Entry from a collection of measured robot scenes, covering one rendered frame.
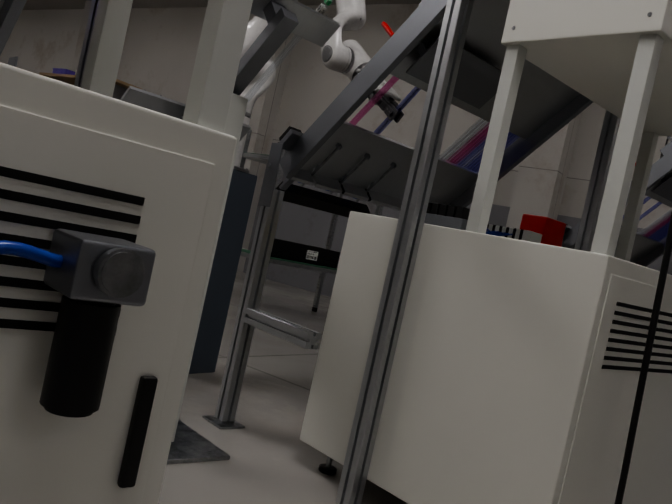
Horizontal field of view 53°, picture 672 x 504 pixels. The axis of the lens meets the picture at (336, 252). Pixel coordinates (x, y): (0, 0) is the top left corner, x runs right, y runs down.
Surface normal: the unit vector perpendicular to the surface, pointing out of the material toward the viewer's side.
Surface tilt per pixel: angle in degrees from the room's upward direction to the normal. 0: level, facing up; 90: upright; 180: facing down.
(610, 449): 90
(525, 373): 90
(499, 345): 90
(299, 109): 90
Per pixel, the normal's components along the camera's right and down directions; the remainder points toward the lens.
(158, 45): -0.55, -0.11
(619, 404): 0.65, 0.16
